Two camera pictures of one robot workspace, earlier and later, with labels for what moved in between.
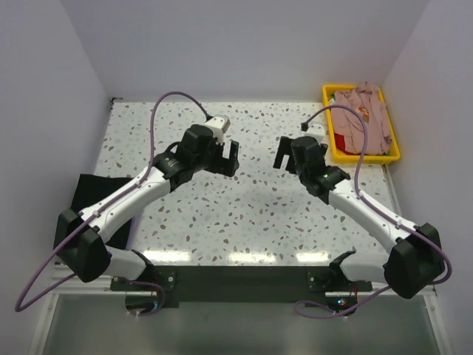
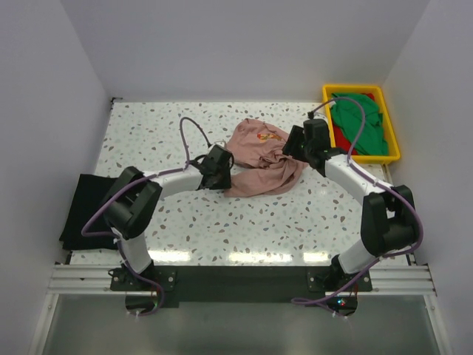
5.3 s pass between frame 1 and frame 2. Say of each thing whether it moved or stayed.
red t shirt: stayed
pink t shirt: moved
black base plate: stayed
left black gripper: moved
